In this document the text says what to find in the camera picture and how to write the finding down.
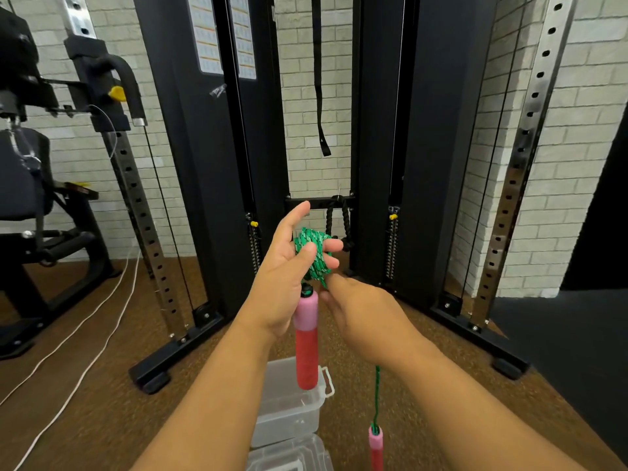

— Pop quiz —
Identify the person's right hand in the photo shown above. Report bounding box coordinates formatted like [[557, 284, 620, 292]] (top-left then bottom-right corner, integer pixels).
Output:
[[321, 273, 437, 374]]

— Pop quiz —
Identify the person's left hand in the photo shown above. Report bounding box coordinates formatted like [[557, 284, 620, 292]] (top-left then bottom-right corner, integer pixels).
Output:
[[235, 201, 343, 342]]

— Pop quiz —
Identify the green skipping rope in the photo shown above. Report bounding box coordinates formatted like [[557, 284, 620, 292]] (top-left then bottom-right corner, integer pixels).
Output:
[[293, 226, 386, 471]]

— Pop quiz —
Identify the person's left forearm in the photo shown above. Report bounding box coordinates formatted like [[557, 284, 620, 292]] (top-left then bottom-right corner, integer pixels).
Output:
[[131, 316, 276, 471]]

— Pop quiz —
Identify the person's right forearm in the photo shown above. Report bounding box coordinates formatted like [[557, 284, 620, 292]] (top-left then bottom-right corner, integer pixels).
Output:
[[390, 345, 592, 471]]

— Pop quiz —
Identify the clear plastic storage box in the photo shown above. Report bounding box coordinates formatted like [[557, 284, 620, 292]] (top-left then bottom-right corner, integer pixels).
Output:
[[250, 357, 336, 450]]

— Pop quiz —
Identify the clear plastic box lid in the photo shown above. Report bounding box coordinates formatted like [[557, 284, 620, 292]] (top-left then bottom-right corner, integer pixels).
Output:
[[245, 434, 335, 471]]

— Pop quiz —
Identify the white instruction placard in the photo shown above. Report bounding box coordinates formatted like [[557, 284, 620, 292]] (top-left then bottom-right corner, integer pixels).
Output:
[[229, 0, 258, 80], [186, 0, 224, 75]]

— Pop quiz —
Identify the black pulley carriage, yellow knob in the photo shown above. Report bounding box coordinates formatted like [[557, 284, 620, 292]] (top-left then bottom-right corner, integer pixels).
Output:
[[64, 35, 148, 133]]

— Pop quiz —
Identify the black seated gym machine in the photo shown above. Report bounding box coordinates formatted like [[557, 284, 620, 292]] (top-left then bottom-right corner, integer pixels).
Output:
[[0, 5, 123, 361]]

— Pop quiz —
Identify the black triceps rope attachment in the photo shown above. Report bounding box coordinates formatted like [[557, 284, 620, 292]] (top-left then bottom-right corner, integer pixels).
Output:
[[325, 195, 355, 253]]

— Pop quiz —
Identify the black cable machine frame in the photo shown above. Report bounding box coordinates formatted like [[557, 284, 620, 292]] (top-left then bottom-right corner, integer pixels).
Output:
[[129, 0, 533, 395]]

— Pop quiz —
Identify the thin black machine cable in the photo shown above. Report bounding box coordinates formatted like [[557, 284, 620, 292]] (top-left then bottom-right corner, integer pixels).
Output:
[[142, 125, 197, 309]]

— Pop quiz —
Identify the black hanging strap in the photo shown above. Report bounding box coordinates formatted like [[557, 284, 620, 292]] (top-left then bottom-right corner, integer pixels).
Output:
[[310, 0, 332, 158]]

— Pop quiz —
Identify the perforated steel upright rail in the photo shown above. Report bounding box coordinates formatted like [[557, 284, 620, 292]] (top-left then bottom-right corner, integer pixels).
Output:
[[61, 0, 190, 342], [468, 0, 581, 330]]

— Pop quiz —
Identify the white floor cable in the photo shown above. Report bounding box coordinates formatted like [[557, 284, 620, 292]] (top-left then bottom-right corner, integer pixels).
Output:
[[0, 250, 134, 409], [12, 252, 144, 471]]

